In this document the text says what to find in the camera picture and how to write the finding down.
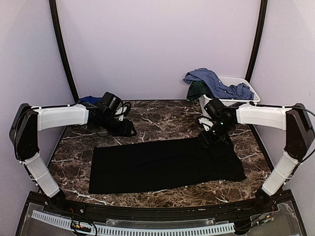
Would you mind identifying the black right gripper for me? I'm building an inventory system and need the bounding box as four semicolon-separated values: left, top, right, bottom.
197;119;233;148

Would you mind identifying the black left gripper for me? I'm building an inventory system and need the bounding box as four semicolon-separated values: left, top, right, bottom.
96;112;136;137

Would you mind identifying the black t-shirt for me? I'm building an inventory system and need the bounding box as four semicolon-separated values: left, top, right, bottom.
88;137;246;194

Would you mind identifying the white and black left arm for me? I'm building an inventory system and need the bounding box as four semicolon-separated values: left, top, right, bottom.
9;102;137;214

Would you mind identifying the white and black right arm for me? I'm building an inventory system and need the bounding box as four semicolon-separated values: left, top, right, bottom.
197;99;315;213

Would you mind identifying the white plastic laundry bin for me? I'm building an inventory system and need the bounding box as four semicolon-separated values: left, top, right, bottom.
199;75;260;116

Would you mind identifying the folded blue t-shirt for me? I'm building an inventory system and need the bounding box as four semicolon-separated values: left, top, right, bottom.
78;96;102;104

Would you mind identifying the blue checked shirt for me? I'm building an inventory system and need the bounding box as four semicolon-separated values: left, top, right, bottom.
183;68;254;101

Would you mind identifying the dark green plaid garment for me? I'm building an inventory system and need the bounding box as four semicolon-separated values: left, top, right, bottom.
187;81;214;101

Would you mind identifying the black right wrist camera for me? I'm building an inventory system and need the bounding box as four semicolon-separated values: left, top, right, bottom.
204;98;225;118

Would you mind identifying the black aluminium front rail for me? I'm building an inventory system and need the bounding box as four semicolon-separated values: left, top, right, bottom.
29;193;273;222

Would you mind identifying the white slotted cable duct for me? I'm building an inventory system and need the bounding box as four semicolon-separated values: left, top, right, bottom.
31;210;235;236

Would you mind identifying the black right frame post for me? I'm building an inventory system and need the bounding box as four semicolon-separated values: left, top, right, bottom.
245;0;268;82

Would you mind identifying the black frame post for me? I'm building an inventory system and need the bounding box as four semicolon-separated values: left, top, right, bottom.
245;0;268;82
49;0;79;102

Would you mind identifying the black left frame post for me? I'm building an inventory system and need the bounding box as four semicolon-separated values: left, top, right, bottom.
49;0;79;102

